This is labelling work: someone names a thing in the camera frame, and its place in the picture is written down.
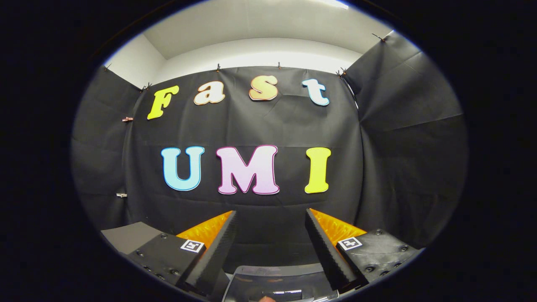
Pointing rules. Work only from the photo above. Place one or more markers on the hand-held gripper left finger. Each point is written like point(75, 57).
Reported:
point(216, 256)

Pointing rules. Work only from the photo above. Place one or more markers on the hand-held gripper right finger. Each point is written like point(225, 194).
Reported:
point(327, 256)

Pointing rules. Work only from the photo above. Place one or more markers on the grey washing machine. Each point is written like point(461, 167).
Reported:
point(228, 277)

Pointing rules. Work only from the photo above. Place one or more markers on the grey table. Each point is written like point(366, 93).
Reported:
point(130, 237)

